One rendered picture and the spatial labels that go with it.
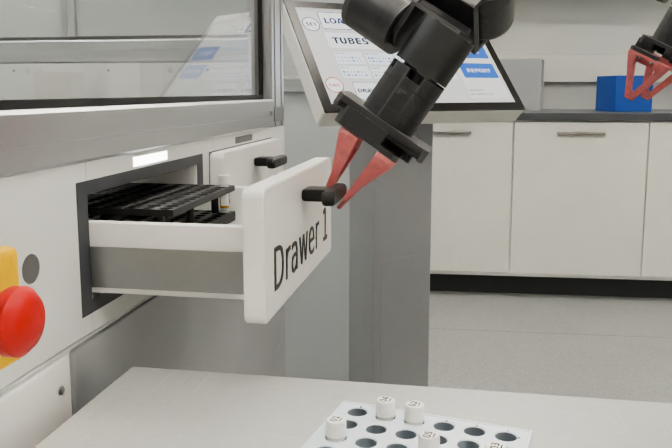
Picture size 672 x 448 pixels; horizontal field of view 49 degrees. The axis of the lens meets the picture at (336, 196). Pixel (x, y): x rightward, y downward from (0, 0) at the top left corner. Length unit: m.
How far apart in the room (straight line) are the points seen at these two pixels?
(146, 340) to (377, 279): 1.01
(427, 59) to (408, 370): 1.23
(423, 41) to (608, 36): 3.78
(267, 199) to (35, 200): 0.17
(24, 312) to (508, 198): 3.34
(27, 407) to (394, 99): 0.40
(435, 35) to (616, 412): 0.35
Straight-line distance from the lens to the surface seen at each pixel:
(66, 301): 0.64
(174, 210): 0.67
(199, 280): 0.63
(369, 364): 1.79
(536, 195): 3.70
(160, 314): 0.81
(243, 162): 1.00
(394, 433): 0.48
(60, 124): 0.61
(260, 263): 0.59
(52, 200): 0.61
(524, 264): 3.76
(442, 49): 0.70
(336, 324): 2.49
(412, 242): 1.76
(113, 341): 0.72
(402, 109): 0.70
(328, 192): 0.68
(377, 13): 0.73
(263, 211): 0.58
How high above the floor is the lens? 1.00
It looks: 8 degrees down
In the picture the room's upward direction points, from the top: straight up
